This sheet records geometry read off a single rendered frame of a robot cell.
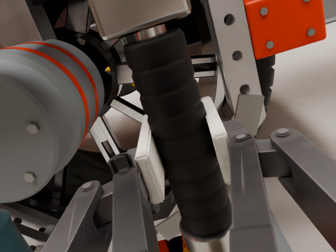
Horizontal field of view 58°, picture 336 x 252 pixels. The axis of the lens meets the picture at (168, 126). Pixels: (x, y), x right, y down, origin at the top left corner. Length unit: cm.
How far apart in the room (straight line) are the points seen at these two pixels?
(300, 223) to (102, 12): 126
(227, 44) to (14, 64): 24
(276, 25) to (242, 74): 7
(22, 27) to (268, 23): 30
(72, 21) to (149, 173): 38
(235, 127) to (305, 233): 115
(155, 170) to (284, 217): 123
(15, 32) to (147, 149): 30
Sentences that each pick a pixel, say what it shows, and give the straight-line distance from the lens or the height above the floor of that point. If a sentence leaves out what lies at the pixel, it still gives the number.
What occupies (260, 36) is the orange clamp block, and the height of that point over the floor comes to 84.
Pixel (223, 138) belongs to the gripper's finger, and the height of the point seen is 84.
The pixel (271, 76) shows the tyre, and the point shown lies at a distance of 51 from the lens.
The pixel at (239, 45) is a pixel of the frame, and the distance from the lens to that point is 39.
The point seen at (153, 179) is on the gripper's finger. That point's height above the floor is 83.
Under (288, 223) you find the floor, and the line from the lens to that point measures 136.
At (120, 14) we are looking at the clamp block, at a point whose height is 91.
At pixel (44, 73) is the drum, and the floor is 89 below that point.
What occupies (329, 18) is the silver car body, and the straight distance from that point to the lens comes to 98.
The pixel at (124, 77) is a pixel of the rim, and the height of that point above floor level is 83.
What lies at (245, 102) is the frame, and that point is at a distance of 41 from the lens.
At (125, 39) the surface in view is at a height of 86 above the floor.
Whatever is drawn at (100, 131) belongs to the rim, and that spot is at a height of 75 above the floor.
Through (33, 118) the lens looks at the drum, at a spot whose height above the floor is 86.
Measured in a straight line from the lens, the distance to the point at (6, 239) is 43.
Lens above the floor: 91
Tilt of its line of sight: 20 degrees down
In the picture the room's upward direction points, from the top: 18 degrees counter-clockwise
